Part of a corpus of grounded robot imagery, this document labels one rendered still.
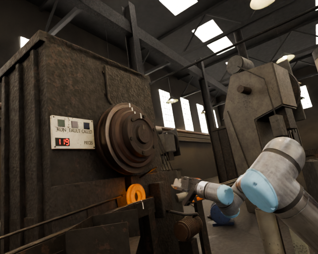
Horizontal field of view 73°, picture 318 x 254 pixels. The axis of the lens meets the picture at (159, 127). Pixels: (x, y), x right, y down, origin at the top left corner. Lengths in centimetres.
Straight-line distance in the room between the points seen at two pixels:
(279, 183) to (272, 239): 109
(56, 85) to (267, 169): 114
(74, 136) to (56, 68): 41
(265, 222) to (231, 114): 258
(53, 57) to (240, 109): 315
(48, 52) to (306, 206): 138
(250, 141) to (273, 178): 318
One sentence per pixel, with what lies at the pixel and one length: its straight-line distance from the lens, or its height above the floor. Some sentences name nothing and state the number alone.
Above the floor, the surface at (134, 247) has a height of 60.
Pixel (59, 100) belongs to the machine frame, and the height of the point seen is 134.
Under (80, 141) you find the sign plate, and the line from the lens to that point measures 132.
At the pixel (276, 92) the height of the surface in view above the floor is 178.
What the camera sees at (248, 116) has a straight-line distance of 387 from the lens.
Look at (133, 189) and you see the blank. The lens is 140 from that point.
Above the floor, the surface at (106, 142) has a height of 107.
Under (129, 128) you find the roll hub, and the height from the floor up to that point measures 114.
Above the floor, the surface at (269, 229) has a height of 39.
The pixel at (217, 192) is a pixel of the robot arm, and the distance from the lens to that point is 114.
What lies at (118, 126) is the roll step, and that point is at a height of 117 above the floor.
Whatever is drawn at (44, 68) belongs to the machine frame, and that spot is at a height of 152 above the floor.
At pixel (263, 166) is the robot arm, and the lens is 70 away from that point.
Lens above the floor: 86
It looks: 12 degrees up
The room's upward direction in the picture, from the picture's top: 9 degrees counter-clockwise
